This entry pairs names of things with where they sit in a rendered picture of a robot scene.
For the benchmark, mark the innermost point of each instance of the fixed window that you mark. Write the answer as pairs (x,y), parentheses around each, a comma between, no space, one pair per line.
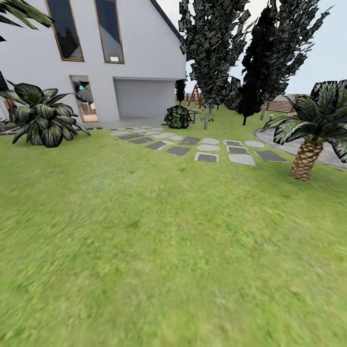
(84,98)

